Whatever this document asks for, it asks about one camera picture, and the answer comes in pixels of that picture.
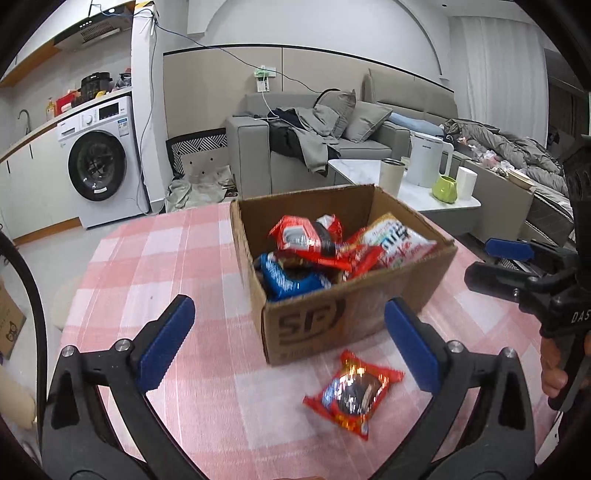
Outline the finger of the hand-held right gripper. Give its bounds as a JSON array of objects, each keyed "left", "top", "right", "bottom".
[
  {"left": 464, "top": 261, "right": 556, "bottom": 315},
  {"left": 485, "top": 237, "right": 576, "bottom": 276}
]

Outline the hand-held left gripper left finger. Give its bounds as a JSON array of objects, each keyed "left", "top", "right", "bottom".
[{"left": 41, "top": 294, "right": 207, "bottom": 480}]

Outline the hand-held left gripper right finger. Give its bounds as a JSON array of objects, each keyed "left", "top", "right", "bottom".
[{"left": 382, "top": 298, "right": 537, "bottom": 480}]

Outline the brown cardboard box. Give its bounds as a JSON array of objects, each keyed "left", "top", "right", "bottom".
[{"left": 230, "top": 184, "right": 458, "bottom": 366}]

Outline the white and red snack packet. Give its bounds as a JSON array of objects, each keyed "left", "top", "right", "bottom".
[{"left": 355, "top": 213, "right": 437, "bottom": 271}]

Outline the blue cookie packet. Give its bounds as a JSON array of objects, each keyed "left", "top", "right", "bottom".
[{"left": 255, "top": 252, "right": 333, "bottom": 302}]

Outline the person's right hand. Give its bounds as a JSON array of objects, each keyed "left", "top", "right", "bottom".
[{"left": 541, "top": 335, "right": 570, "bottom": 398}]

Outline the bed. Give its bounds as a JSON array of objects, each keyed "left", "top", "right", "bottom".
[{"left": 462, "top": 152, "right": 578, "bottom": 241}]

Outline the white cup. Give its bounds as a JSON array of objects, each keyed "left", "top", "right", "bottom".
[{"left": 456, "top": 166, "right": 478, "bottom": 200}]

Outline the pink plaid tablecloth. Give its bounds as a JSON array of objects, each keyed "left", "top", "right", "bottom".
[{"left": 60, "top": 202, "right": 570, "bottom": 480}]

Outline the green mug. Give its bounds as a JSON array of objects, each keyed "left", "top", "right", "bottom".
[{"left": 431, "top": 174, "right": 459, "bottom": 204}]

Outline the grey duvet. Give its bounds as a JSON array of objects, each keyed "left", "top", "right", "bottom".
[{"left": 443, "top": 117, "right": 573, "bottom": 195}]

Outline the white electric kettle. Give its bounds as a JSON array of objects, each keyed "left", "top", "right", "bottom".
[{"left": 406, "top": 130, "right": 455, "bottom": 189}]

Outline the beige tumbler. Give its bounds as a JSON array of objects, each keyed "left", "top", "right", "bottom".
[{"left": 379, "top": 158, "right": 403, "bottom": 197}]

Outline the grey floor cloth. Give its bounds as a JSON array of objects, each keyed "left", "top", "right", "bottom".
[{"left": 165, "top": 166, "right": 238, "bottom": 213}]

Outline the light blue blanket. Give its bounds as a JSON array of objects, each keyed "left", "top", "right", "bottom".
[{"left": 385, "top": 112, "right": 446, "bottom": 137}]

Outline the flat cardboard box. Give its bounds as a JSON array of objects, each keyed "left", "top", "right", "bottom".
[{"left": 0, "top": 281, "right": 27, "bottom": 357}]

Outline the beige rounded object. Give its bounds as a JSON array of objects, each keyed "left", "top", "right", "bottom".
[{"left": 0, "top": 364, "right": 38, "bottom": 426}]

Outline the white curtain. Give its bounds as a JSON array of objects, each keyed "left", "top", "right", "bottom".
[{"left": 450, "top": 16, "right": 550, "bottom": 148}]

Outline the white coffee table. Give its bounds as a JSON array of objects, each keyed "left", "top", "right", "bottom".
[{"left": 328, "top": 158, "right": 481, "bottom": 213}]

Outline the white washing machine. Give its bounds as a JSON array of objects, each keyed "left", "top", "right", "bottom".
[{"left": 56, "top": 95, "right": 151, "bottom": 230}]

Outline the grey pillow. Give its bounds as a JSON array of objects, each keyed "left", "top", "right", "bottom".
[
  {"left": 316, "top": 89, "right": 357, "bottom": 139},
  {"left": 344, "top": 100, "right": 393, "bottom": 144}
]

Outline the black patterned board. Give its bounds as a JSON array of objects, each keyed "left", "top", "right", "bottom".
[{"left": 165, "top": 129, "right": 229, "bottom": 178}]

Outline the white kitchen counter cabinet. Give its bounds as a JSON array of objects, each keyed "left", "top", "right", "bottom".
[{"left": 0, "top": 117, "right": 84, "bottom": 241}]

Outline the grey sofa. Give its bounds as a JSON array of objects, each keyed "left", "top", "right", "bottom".
[{"left": 226, "top": 68, "right": 458, "bottom": 199}]

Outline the grey jacket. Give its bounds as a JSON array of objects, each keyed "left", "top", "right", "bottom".
[{"left": 295, "top": 106, "right": 343, "bottom": 175}]

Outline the black garment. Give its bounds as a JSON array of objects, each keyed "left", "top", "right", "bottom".
[{"left": 268, "top": 108, "right": 315, "bottom": 158}]

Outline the red box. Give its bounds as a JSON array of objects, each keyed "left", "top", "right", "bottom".
[{"left": 55, "top": 91, "right": 83, "bottom": 116}]

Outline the black pressure cooker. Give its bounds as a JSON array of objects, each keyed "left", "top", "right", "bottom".
[{"left": 79, "top": 71, "right": 114, "bottom": 104}]

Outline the range hood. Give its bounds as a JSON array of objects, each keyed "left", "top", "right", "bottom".
[{"left": 54, "top": 0, "right": 134, "bottom": 51}]

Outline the black cable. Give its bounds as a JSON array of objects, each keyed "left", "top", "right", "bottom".
[{"left": 0, "top": 231, "right": 49, "bottom": 462}]

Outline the white charging cable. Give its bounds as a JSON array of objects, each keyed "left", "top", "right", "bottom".
[{"left": 260, "top": 90, "right": 279, "bottom": 123}]

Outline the white wall power strip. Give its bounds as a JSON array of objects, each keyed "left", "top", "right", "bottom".
[{"left": 253, "top": 66, "right": 278, "bottom": 93}]

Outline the wooden wall cabinet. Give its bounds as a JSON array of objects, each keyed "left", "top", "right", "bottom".
[{"left": 0, "top": 34, "right": 63, "bottom": 88}]

